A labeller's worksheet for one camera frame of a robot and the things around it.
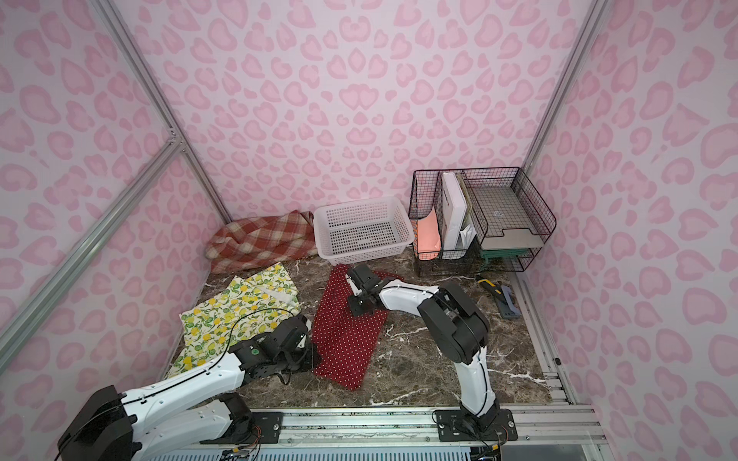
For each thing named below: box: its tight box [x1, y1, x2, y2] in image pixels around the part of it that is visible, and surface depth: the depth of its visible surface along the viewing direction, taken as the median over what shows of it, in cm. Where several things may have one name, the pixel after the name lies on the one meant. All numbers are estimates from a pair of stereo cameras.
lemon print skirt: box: [164, 262, 301, 381], surface depth 94 cm
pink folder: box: [417, 207, 442, 262], surface depth 106 cm
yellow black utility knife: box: [475, 274, 522, 319], surface depth 95 cm
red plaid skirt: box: [205, 210, 320, 274], surface depth 113 cm
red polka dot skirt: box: [312, 264, 404, 391], surface depth 88 cm
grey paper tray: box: [464, 167, 557, 251], surface depth 97 cm
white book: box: [441, 171, 468, 251], surface depth 97 cm
